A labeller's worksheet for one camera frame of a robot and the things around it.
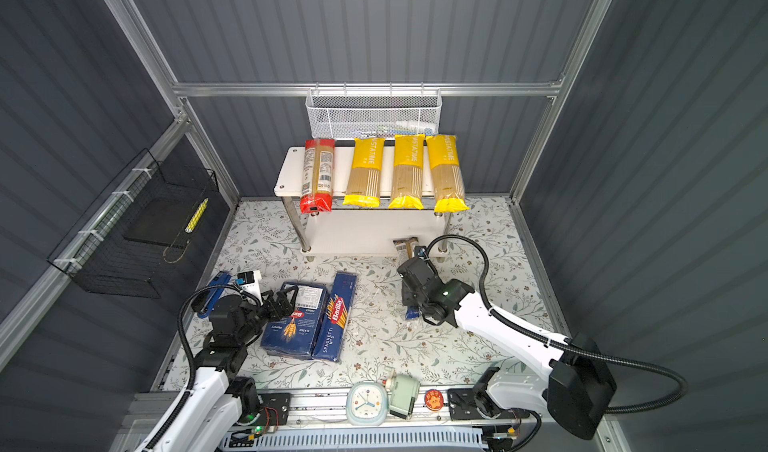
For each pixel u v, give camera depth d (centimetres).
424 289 60
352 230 102
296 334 80
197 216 79
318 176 75
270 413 72
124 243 71
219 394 56
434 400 75
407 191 71
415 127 92
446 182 72
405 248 89
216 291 94
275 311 73
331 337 82
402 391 73
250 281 72
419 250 73
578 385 39
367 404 72
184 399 50
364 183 74
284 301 74
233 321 63
